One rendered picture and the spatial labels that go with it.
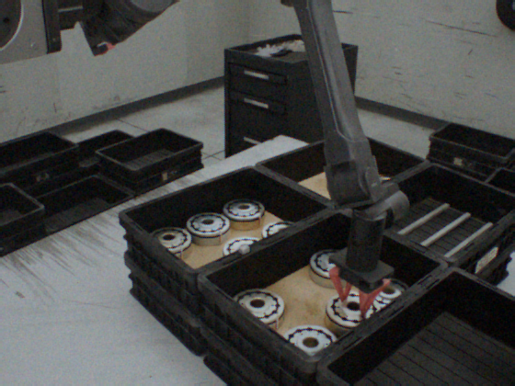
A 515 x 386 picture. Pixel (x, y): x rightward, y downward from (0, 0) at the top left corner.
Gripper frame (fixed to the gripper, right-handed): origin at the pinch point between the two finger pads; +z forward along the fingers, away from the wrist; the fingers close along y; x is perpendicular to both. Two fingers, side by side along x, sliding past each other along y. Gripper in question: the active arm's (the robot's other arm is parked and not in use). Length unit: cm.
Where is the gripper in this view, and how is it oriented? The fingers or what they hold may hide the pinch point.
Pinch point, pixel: (354, 303)
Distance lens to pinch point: 101.4
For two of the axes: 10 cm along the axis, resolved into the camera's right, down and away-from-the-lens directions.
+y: -6.6, -3.6, 6.6
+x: -7.5, 2.7, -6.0
